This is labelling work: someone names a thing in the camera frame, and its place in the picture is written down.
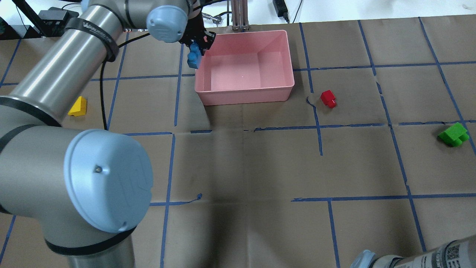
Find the blue three-stud block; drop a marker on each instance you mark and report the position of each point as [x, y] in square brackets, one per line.
[194, 56]

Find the yellow two-stud block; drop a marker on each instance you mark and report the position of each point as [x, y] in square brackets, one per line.
[79, 108]

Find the red small block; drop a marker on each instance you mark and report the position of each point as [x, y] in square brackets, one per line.
[328, 99]

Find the green two-stud block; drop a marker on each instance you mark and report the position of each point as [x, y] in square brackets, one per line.
[455, 135]

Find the pink plastic box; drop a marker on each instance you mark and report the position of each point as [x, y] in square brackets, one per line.
[248, 67]

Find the black power adapter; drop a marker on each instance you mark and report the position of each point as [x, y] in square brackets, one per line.
[281, 9]

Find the brown paper table cover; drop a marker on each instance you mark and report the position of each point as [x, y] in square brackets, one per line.
[260, 156]

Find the aluminium frame post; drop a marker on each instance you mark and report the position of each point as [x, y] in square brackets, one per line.
[239, 9]

